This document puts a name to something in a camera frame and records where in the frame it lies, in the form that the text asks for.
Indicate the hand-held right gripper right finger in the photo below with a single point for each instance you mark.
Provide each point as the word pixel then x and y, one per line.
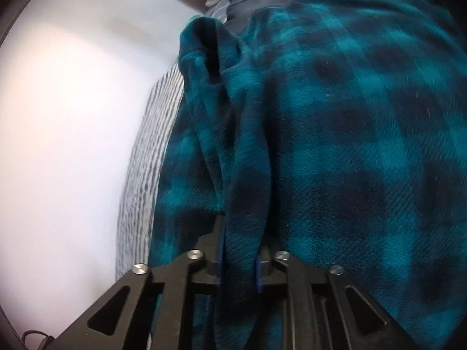
pixel 259 273

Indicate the teal plaid fleece jacket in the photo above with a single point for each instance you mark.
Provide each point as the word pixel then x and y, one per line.
pixel 328 135

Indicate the blue white striped bed sheet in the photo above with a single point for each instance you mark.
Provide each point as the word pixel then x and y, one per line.
pixel 146 175

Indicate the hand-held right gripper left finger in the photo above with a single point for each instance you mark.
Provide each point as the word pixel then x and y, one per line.
pixel 219 262

